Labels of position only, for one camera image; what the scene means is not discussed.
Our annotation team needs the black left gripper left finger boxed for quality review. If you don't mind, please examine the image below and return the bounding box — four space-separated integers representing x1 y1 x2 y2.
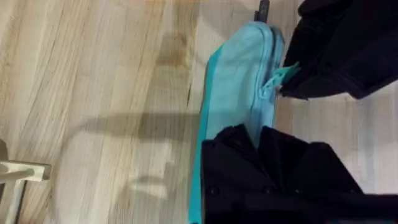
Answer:
201 123 271 195

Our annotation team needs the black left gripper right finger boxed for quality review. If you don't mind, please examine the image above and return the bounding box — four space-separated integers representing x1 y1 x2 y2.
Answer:
257 125 364 195

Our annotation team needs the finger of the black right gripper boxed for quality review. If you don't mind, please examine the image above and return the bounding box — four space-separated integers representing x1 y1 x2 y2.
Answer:
282 0 398 82
279 46 398 101

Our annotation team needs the turquoise soft zip bag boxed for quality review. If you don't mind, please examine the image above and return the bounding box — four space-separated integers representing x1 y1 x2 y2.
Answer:
188 20 301 224

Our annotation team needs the white stand frame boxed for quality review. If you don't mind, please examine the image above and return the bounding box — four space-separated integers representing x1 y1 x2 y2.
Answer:
0 159 52 224

